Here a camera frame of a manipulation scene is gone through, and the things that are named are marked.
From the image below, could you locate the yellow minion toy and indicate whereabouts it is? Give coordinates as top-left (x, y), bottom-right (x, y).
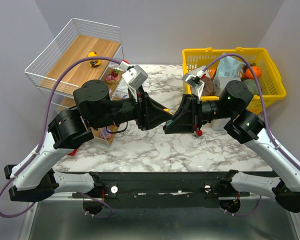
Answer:
top-left (163, 108), bottom-right (173, 127)

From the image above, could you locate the pink strawberry donut toy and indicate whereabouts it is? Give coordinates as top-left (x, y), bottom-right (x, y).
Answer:
top-left (105, 69), bottom-right (120, 85)

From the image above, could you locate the purple bunny pink donut toy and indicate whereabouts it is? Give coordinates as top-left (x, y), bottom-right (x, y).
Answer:
top-left (99, 126), bottom-right (113, 140)

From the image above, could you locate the yellow duck toy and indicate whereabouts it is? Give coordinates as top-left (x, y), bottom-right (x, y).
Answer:
top-left (87, 51), bottom-right (102, 68)

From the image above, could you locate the yellow plastic basket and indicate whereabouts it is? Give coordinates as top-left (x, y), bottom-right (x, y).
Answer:
top-left (182, 47), bottom-right (287, 107)

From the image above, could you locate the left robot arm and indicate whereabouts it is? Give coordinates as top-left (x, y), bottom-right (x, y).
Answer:
top-left (4, 79), bottom-right (172, 203)

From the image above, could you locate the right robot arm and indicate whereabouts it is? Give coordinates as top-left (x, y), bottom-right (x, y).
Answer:
top-left (163, 80), bottom-right (300, 213)

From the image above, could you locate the brown chocolate donut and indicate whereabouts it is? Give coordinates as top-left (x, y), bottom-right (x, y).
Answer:
top-left (201, 76), bottom-right (214, 97)

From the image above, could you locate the small red strawberry toy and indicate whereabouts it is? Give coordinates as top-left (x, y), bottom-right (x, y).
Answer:
top-left (194, 130), bottom-right (203, 138)

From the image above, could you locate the white bottle grey cap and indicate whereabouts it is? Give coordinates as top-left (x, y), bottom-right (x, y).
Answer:
top-left (211, 118), bottom-right (229, 132)

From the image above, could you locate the white paper roll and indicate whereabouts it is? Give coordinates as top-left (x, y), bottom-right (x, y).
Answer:
top-left (213, 76), bottom-right (241, 97)

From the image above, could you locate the light blue snack bag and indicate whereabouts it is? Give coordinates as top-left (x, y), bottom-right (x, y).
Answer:
top-left (215, 56), bottom-right (246, 79)

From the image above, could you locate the green melon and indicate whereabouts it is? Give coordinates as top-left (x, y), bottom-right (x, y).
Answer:
top-left (243, 79), bottom-right (259, 96)

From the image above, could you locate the orange fruit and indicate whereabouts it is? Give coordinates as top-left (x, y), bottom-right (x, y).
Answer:
top-left (244, 65), bottom-right (262, 79)

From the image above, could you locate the red bell pepper toy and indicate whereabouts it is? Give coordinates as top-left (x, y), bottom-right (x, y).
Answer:
top-left (68, 148), bottom-right (78, 156)

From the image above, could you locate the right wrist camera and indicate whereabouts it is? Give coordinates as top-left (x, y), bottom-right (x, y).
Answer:
top-left (182, 70), bottom-right (206, 98)

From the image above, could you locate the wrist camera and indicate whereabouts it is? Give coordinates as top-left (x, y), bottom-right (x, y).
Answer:
top-left (119, 60), bottom-right (148, 95)
top-left (182, 70), bottom-right (206, 98)

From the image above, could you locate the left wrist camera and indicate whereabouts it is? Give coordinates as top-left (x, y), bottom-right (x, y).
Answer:
top-left (119, 60), bottom-right (148, 95)

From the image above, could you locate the black mounting rail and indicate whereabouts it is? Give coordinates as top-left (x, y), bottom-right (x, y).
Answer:
top-left (52, 171), bottom-right (276, 210)

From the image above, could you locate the white wire wooden shelf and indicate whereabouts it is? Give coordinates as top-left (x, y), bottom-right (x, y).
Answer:
top-left (24, 17), bottom-right (132, 148)

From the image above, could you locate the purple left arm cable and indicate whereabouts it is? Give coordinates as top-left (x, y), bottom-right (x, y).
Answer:
top-left (0, 56), bottom-right (123, 219)

